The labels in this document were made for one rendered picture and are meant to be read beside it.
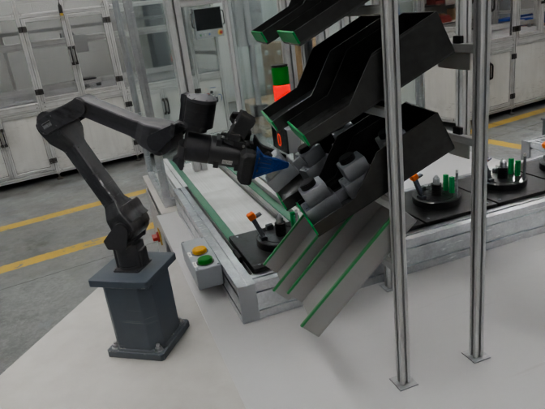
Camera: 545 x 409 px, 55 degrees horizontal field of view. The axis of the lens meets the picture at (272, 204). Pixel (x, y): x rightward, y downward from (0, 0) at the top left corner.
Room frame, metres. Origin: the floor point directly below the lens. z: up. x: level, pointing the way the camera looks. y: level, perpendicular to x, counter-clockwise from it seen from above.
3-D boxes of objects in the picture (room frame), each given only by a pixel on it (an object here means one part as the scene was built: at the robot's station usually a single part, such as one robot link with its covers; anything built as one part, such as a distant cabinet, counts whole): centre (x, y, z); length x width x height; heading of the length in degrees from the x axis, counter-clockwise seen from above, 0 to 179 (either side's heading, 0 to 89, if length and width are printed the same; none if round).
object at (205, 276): (1.34, 0.22, 0.93); 0.21 x 0.07 x 0.06; 17
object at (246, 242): (1.32, -0.01, 0.96); 0.24 x 0.24 x 0.02; 17
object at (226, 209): (1.61, 0.05, 0.91); 0.84 x 0.28 x 0.10; 17
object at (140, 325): (1.09, 0.33, 0.96); 0.15 x 0.15 x 0.20; 72
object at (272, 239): (1.32, -0.01, 0.98); 0.14 x 0.14 x 0.02
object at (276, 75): (1.54, -0.07, 1.38); 0.05 x 0.05 x 0.05
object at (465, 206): (1.47, -0.49, 1.01); 0.24 x 0.24 x 0.13; 17
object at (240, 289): (1.54, 0.21, 0.91); 0.89 x 0.06 x 0.11; 17
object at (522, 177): (1.55, -0.73, 1.01); 0.24 x 0.24 x 0.13; 17
